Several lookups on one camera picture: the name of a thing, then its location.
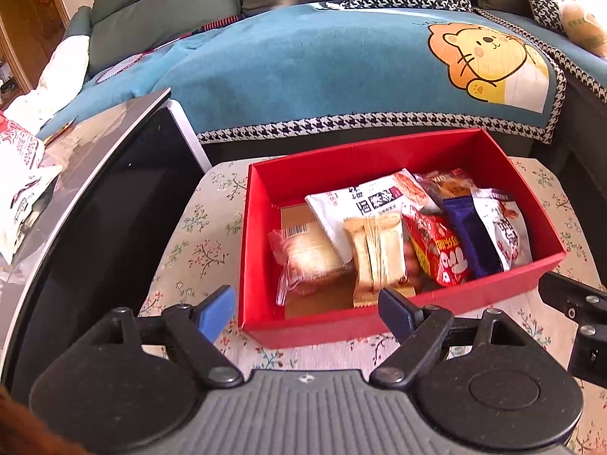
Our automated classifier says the black glossy side table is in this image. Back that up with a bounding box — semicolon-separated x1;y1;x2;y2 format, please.
1;91;210;403

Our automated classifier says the round cake clear wrapper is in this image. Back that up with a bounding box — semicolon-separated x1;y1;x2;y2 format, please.
269;222;354;306

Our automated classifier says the sausage packet white wrapper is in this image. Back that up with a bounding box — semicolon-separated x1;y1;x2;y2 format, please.
403;240;427;294

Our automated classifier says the white red date packet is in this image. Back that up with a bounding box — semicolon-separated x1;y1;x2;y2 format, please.
471;188;533;271

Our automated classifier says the gold foil snack packet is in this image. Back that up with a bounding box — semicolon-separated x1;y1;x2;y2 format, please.
344;212;416;308

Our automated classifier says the teal lion sofa blanket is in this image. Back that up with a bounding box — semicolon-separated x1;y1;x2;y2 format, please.
41;2;606;144

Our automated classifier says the white printed bag on sofa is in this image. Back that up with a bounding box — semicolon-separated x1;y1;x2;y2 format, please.
557;0;606;61

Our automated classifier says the grey green sofa cushion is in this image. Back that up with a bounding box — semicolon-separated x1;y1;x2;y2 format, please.
88;0;241;75

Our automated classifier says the wooden cabinet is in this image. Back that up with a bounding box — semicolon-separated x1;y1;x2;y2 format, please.
1;0;69;109

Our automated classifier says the red cardboard box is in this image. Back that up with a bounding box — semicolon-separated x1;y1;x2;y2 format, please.
237;129;565;348

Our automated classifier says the red candy packet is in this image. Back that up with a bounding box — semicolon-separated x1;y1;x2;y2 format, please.
401;206;473;287

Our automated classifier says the white red plastic bag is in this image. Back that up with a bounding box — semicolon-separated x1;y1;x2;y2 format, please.
1;115;62;264

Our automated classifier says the purple wafer biscuit packet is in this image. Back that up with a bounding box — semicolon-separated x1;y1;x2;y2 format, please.
442;195;503;278

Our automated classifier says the orange pastry clear wrapper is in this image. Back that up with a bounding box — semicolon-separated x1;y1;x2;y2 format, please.
415;168;476;200

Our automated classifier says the white red spicy strip packet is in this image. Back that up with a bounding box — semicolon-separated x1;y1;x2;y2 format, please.
305;168;441;263

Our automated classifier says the floral tablecloth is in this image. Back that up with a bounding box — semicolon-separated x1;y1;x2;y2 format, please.
137;153;607;455

